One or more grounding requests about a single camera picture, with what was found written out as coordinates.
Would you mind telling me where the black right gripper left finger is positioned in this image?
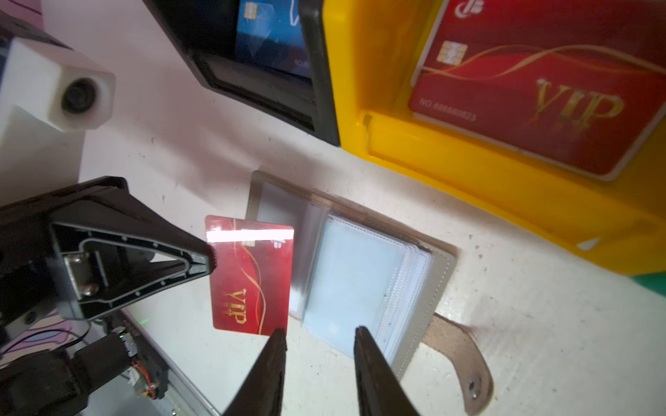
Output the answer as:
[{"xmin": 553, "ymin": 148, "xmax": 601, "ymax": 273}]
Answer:
[{"xmin": 223, "ymin": 329, "xmax": 287, "ymax": 416}]

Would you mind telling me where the black plastic bin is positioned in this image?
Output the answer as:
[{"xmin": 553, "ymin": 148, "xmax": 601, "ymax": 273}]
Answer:
[{"xmin": 146, "ymin": 1, "xmax": 341, "ymax": 147}]

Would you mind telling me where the green plastic bin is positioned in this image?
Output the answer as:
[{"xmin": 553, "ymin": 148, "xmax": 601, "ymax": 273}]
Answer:
[{"xmin": 632, "ymin": 271, "xmax": 666, "ymax": 296}]

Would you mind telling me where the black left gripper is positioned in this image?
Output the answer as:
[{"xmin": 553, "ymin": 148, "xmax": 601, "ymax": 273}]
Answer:
[{"xmin": 1, "ymin": 176, "xmax": 215, "ymax": 338}]

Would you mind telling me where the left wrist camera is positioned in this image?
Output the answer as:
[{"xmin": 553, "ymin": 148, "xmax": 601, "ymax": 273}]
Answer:
[{"xmin": 1, "ymin": 19, "xmax": 116, "ymax": 203}]

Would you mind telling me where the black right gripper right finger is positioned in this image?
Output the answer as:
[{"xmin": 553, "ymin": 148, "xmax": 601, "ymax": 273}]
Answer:
[{"xmin": 354, "ymin": 326, "xmax": 418, "ymax": 416}]

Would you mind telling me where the red vip card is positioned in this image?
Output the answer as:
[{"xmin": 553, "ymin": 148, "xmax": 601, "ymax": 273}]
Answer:
[
  {"xmin": 205, "ymin": 215, "xmax": 295, "ymax": 336},
  {"xmin": 409, "ymin": 1, "xmax": 665, "ymax": 180}
]

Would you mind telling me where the aluminium front rail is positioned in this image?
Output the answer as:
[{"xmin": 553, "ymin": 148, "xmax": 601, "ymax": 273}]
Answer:
[{"xmin": 77, "ymin": 311, "xmax": 220, "ymax": 416}]

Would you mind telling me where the yellow plastic bin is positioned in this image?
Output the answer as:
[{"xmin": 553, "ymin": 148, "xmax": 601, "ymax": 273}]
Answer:
[{"xmin": 323, "ymin": 1, "xmax": 665, "ymax": 276}]

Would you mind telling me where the blue VIP card in bin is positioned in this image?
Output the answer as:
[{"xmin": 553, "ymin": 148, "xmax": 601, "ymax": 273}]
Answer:
[{"xmin": 235, "ymin": 0, "xmax": 311, "ymax": 79}]

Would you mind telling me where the red VIP card in bin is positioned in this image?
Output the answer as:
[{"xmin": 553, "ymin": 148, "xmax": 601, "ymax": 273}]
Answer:
[{"xmin": 409, "ymin": 1, "xmax": 665, "ymax": 180}]

